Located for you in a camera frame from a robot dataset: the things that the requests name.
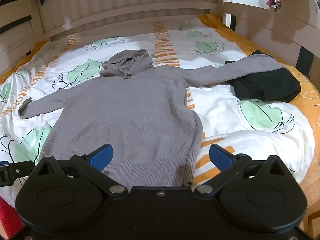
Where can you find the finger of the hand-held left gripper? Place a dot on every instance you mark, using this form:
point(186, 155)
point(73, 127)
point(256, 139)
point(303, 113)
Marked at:
point(23, 166)

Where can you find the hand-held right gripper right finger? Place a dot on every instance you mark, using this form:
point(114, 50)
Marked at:
point(220, 157)

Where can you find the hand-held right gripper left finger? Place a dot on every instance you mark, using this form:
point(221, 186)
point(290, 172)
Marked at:
point(101, 156)

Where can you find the grey hooded sweater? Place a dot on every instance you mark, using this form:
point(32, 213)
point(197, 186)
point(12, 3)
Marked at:
point(130, 110)

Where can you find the white leaf print duvet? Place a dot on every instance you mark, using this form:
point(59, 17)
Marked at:
point(250, 140)

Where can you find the red garment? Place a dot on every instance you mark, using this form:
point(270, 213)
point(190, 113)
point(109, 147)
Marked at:
point(5, 217)

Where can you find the black garment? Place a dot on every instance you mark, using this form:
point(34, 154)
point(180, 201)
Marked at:
point(265, 85)

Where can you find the leaf print pillow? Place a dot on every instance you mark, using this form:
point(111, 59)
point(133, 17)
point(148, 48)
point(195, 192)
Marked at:
point(47, 52)

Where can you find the light wooden bed frame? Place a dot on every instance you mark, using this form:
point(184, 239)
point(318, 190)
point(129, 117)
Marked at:
point(125, 0)

